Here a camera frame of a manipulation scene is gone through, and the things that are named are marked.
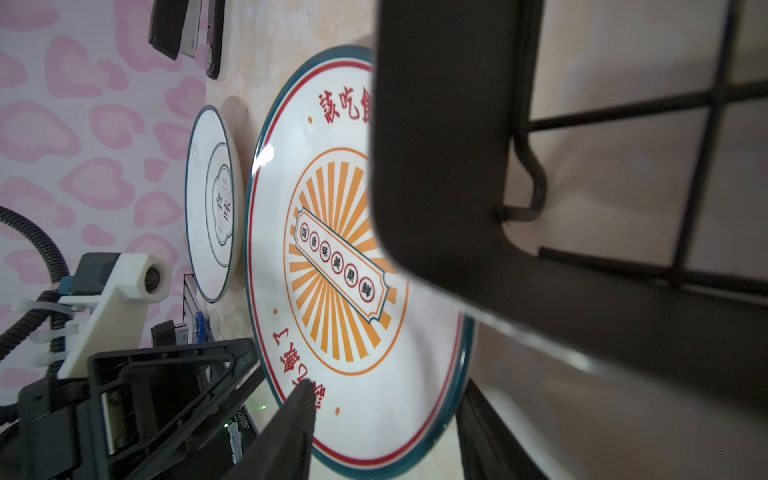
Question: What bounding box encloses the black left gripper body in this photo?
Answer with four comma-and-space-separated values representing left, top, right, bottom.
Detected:
1, 363, 99, 479

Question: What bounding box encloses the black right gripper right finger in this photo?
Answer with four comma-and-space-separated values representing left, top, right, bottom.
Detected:
456, 380, 546, 480

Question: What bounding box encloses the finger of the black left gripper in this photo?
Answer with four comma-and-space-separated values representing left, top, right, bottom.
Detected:
88, 339, 264, 479

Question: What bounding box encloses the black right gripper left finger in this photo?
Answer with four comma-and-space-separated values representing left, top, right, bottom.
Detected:
224, 379, 316, 479

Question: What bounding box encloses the orange sunburst plate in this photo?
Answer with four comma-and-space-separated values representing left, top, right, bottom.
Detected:
244, 45, 476, 479

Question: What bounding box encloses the black two-tier dish rack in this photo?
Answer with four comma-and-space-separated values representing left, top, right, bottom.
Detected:
370, 1, 767, 418

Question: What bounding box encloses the black stapler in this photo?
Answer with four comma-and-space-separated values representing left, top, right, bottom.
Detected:
148, 0, 226, 80

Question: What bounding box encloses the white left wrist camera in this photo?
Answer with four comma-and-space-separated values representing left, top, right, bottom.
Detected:
27, 252, 172, 379

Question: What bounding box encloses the white plate green ring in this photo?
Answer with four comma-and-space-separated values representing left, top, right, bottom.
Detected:
184, 105, 245, 304

